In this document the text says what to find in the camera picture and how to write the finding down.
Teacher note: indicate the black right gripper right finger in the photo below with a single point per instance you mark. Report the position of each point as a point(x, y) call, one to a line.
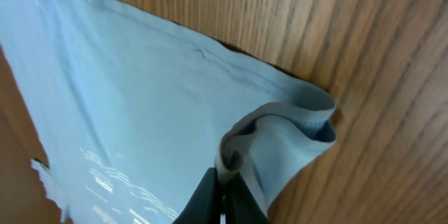
point(240, 206)

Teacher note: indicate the light blue t-shirt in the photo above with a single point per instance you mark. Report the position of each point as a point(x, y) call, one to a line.
point(132, 109)

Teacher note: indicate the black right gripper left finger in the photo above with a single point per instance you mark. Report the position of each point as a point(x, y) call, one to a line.
point(204, 207)

